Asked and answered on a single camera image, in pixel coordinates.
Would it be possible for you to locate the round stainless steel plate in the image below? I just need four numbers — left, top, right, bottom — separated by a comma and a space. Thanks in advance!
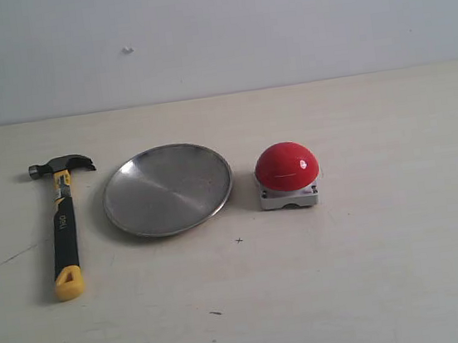
103, 143, 233, 238

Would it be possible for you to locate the red dome push button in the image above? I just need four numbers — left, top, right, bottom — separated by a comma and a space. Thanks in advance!
254, 141, 320, 211

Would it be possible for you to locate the black and yellow claw hammer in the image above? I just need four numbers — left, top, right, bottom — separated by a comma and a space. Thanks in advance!
28, 154, 96, 301

